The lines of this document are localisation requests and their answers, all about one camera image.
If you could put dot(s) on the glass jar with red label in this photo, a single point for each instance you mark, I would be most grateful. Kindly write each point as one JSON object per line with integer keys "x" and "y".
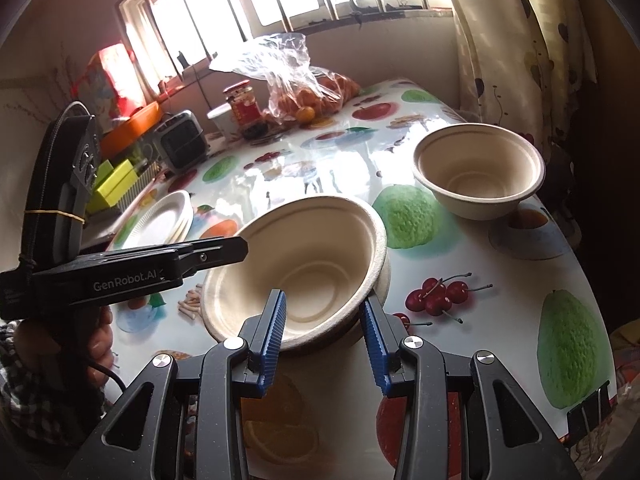
{"x": 245, "y": 107}

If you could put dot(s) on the green box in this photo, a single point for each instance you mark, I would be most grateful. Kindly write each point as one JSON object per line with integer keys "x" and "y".
{"x": 105, "y": 172}
{"x": 112, "y": 190}

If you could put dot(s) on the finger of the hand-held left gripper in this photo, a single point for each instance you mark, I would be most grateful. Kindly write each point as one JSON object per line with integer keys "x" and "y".
{"x": 220, "y": 255}

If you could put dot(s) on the patterned curtain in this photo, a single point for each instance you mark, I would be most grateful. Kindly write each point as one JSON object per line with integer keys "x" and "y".
{"x": 515, "y": 50}

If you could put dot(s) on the person's left forearm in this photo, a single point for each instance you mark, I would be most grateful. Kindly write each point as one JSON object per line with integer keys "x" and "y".
{"x": 20, "y": 400}

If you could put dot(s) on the small grey heater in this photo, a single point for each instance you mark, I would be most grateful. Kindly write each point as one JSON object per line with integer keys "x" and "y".
{"x": 182, "y": 142}

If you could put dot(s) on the fruit printed tablecloth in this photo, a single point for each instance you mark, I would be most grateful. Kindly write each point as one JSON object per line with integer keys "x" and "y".
{"x": 430, "y": 350}

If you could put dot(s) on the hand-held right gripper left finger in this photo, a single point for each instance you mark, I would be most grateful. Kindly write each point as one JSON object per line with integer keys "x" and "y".
{"x": 272, "y": 340}

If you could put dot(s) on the clear plastic bag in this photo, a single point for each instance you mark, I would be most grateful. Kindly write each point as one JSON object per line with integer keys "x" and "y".
{"x": 280, "y": 60}

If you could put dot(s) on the red patterned package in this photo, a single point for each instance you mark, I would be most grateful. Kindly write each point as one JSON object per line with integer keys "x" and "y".
{"x": 110, "y": 77}

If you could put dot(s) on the large white ribbed plate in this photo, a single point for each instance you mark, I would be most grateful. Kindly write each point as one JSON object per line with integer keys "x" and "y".
{"x": 155, "y": 222}
{"x": 189, "y": 222}

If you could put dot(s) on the orange basin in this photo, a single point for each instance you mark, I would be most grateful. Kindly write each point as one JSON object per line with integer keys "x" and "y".
{"x": 132, "y": 127}

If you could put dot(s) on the beige paper bowl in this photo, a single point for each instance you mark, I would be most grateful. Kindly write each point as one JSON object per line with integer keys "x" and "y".
{"x": 384, "y": 282}
{"x": 300, "y": 260}
{"x": 475, "y": 175}

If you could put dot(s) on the white tub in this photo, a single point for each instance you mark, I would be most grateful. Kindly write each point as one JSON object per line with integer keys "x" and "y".
{"x": 220, "y": 122}

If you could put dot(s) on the yellow rubber band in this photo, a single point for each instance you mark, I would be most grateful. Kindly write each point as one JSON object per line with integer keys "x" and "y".
{"x": 55, "y": 213}

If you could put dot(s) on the black binder clip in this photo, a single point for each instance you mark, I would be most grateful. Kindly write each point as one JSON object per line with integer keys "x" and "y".
{"x": 590, "y": 415}

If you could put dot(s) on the grey striped box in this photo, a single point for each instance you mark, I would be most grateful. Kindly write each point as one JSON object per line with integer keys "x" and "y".
{"x": 142, "y": 180}

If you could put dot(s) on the pile of oranges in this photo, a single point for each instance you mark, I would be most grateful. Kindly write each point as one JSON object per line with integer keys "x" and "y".
{"x": 305, "y": 114}

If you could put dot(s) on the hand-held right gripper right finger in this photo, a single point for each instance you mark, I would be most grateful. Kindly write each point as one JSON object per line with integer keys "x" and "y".
{"x": 374, "y": 345}

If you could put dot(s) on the person's left hand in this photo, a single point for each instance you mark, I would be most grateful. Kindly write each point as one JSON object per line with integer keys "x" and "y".
{"x": 102, "y": 340}

